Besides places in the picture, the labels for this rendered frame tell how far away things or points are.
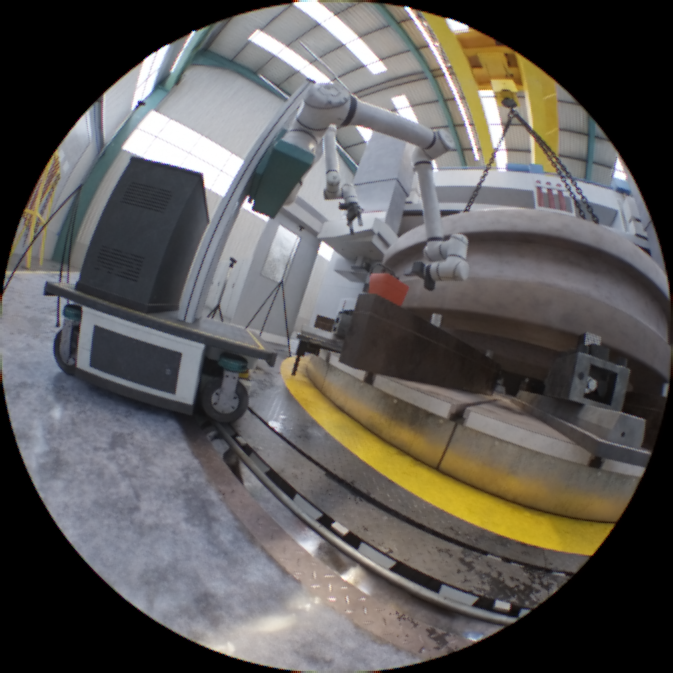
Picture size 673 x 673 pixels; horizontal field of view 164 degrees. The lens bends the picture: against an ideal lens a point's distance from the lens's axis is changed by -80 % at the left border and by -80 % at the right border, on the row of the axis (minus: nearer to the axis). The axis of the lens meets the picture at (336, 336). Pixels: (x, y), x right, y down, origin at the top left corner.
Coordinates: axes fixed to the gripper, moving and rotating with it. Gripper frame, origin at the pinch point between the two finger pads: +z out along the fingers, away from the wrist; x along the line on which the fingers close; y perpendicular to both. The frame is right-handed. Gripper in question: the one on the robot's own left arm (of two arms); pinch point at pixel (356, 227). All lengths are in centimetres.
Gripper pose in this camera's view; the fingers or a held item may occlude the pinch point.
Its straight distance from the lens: 154.9
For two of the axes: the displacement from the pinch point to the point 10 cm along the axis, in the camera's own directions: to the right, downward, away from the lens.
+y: 9.3, -1.3, 3.3
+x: -3.3, 0.3, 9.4
